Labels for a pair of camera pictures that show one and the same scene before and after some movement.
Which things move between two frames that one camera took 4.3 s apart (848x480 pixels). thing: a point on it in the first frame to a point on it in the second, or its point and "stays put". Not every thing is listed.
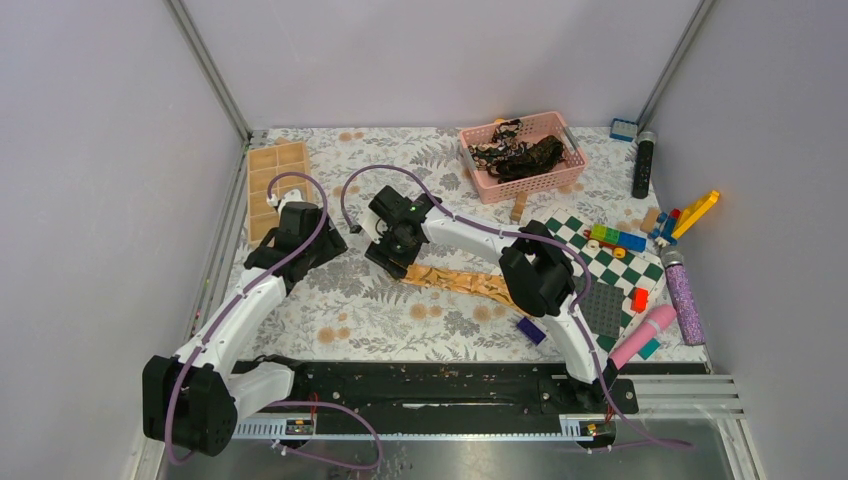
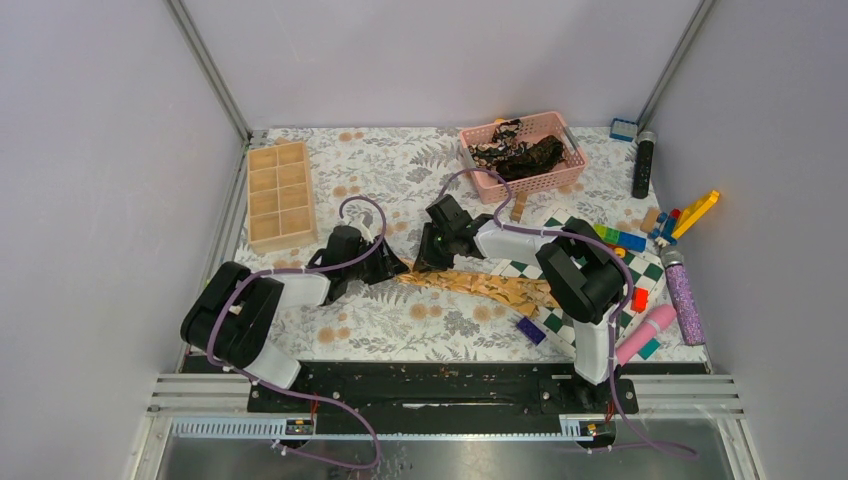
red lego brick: x=639 y=299 stays put
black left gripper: x=333 y=244 to x=387 y=264
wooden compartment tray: x=286 y=156 stays put
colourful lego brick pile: x=655 y=224 stays put
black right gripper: x=380 y=253 to x=428 y=260
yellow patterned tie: x=493 y=286 stays put
